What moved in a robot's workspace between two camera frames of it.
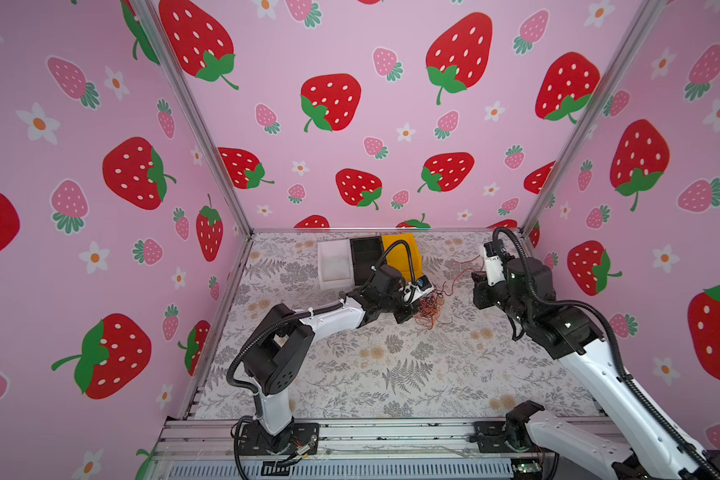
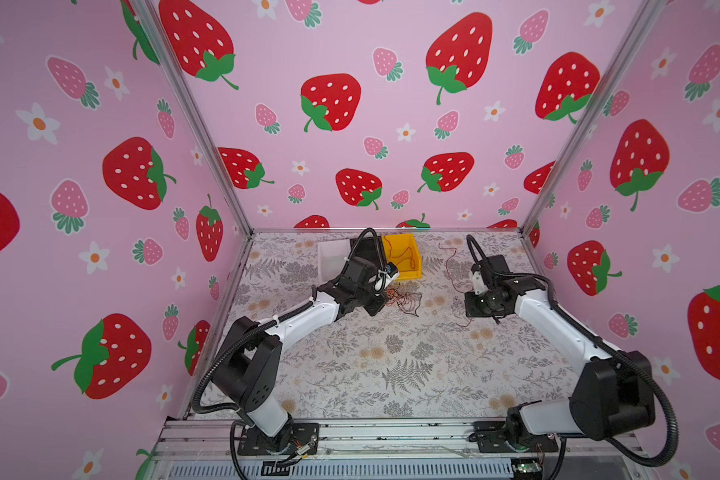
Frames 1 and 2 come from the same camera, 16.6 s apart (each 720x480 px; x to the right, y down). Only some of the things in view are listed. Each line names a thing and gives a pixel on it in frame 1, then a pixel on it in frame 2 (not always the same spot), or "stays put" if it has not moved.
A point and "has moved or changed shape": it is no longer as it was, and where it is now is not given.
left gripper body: x=393 y=304 → x=367 y=299
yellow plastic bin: x=398 y=255 stays put
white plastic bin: x=335 y=265 stays put
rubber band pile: x=430 y=306 has moved or changed shape
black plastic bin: x=366 y=252 stays put
